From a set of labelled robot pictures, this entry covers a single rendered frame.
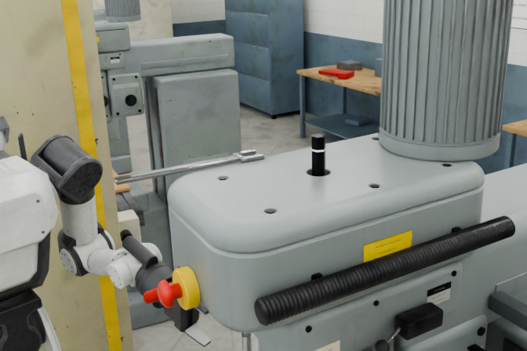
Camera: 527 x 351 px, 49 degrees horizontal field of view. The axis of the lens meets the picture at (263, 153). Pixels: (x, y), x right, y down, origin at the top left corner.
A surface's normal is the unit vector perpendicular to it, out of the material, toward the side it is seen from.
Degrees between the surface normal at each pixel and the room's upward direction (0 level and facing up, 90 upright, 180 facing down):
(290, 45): 90
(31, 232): 90
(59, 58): 90
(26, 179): 46
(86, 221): 107
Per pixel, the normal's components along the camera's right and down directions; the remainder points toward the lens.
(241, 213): -0.03, -0.95
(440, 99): -0.32, 0.31
